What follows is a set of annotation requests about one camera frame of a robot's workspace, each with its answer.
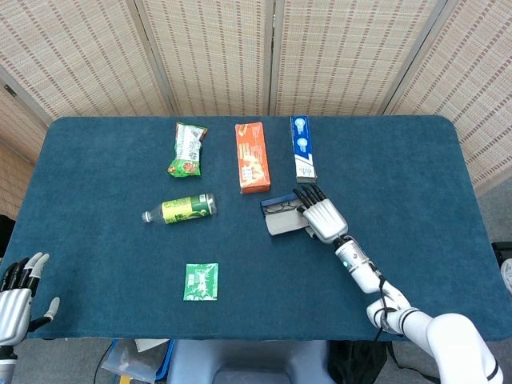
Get green flat sachet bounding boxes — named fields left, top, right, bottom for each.
left=182, top=262, right=220, bottom=302

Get green white snack bag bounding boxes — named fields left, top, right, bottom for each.
left=166, top=122, right=209, bottom=179

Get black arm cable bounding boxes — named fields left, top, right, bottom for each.
left=370, top=262, right=401, bottom=342

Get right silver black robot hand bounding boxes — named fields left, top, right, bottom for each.
left=293, top=183, right=349, bottom=244

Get orange cardboard box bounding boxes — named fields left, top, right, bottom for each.
left=234, top=122, right=272, bottom=196

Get black eyeglasses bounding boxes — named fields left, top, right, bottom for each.
left=263, top=202, right=299, bottom=214

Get blue table cloth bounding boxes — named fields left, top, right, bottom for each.
left=0, top=115, right=492, bottom=343

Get white plastic object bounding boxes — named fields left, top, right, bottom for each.
left=499, top=258, right=512, bottom=295

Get bamboo folding screen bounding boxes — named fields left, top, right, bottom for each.
left=0, top=0, right=512, bottom=220

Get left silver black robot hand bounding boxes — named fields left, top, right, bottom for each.
left=0, top=252, right=61, bottom=347

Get blue white toothpaste box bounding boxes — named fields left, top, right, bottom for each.
left=290, top=115, right=318, bottom=185

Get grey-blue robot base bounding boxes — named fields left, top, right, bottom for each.
left=166, top=339, right=335, bottom=384

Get clear plastic bag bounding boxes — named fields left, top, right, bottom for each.
left=99, top=339, right=169, bottom=383

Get blue plastic bin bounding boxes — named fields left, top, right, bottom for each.
left=154, top=338, right=177, bottom=381

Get black bag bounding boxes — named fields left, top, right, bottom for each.
left=326, top=339, right=401, bottom=384

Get green tea plastic bottle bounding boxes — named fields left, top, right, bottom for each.
left=141, top=193, right=218, bottom=226

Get white paper sheet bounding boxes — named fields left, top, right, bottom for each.
left=134, top=338, right=170, bottom=353

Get blue glasses case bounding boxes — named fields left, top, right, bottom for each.
left=260, top=193, right=317, bottom=238

